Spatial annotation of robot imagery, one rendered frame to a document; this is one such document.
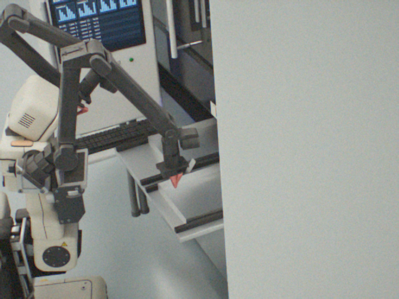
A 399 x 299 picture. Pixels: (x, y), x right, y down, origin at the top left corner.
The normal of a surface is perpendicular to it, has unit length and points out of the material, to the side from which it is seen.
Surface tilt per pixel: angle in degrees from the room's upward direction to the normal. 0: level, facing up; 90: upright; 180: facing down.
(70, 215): 90
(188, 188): 0
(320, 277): 90
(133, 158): 0
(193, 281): 0
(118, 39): 90
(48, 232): 90
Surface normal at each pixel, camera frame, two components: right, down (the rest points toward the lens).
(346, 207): -0.90, 0.28
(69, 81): 0.15, 0.67
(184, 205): -0.07, -0.84
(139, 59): 0.42, 0.46
